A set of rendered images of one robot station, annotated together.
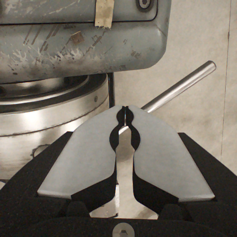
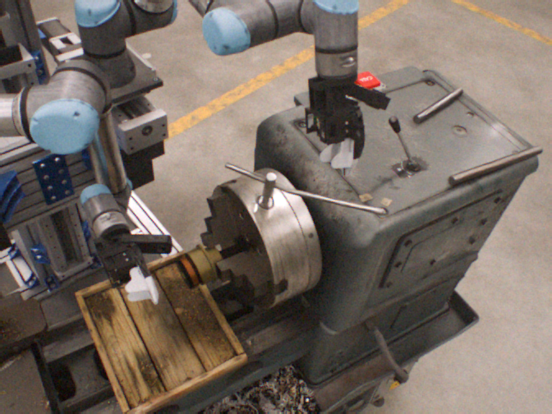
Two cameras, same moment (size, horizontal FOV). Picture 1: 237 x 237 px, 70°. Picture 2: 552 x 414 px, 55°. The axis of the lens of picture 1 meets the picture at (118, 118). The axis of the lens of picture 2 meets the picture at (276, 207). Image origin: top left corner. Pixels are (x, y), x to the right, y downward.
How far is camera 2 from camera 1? 104 cm
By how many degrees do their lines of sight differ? 74
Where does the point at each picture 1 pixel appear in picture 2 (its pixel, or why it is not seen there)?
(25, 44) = (333, 177)
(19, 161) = (255, 190)
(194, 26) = not seen: outside the picture
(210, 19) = not seen: outside the picture
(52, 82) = not seen: hidden behind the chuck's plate
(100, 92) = (315, 241)
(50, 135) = (282, 201)
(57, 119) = (294, 203)
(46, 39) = (340, 182)
